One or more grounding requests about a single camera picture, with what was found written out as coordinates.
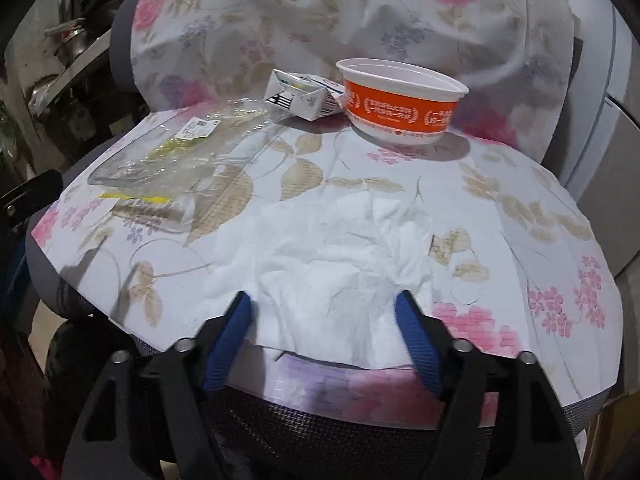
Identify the clear plastic container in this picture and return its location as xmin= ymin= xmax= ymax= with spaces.
xmin=87 ymin=97 xmax=286 ymax=233

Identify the white drink carton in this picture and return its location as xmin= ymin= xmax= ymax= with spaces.
xmin=263 ymin=70 xmax=351 ymax=123

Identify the cardboard box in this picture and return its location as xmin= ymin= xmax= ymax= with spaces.
xmin=582 ymin=390 xmax=640 ymax=480

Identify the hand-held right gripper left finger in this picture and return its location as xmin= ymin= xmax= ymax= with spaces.
xmin=62 ymin=290 xmax=253 ymax=480

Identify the steel pan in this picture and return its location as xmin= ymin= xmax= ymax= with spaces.
xmin=27 ymin=77 xmax=62 ymax=107

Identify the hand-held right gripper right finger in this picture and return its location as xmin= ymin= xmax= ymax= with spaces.
xmin=395 ymin=290 xmax=586 ymax=480

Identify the orange banded white bowl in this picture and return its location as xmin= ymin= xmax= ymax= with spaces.
xmin=336 ymin=57 xmax=470 ymax=146

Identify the silver refrigerator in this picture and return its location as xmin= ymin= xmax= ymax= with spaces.
xmin=565 ymin=5 xmax=640 ymax=281

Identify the steel pot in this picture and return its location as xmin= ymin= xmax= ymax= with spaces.
xmin=45 ymin=19 xmax=92 ymax=63

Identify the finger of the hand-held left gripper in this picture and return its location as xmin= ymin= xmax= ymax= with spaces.
xmin=0 ymin=169 xmax=58 ymax=233

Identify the white tissue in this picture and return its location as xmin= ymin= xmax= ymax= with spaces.
xmin=202 ymin=192 xmax=436 ymax=368

